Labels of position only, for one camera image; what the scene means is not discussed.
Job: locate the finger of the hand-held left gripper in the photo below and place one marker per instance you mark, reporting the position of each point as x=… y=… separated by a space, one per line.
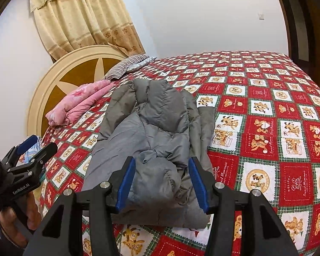
x=26 y=144
x=45 y=152

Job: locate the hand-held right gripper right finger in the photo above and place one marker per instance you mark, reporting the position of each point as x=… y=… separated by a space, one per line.
x=200 y=186

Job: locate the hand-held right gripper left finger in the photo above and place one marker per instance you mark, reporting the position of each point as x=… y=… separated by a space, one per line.
x=125 y=184

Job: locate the grey puffer jacket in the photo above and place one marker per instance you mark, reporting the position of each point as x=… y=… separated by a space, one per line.
x=154 y=128

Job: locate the person's left hand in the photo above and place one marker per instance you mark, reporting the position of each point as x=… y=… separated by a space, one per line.
x=33 y=210

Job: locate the blue and green cloth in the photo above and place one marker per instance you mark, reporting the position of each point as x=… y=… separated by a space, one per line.
x=26 y=156

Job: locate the pink folded quilt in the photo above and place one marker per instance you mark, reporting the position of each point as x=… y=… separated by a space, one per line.
x=77 y=98

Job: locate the red printed bear blanket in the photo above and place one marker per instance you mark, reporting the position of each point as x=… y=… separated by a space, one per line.
x=256 y=138

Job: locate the cream and brown headboard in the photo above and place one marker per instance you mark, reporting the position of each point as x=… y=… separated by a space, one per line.
x=77 y=69

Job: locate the striped pillow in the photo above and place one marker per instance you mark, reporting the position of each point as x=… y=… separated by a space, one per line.
x=122 y=68

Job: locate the grey patterned pillow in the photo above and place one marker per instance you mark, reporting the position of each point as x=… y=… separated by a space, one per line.
x=145 y=63

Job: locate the beige patterned curtain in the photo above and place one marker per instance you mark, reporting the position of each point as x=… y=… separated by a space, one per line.
x=82 y=18

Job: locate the white light switch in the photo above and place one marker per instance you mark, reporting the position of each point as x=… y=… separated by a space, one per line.
x=261 y=15

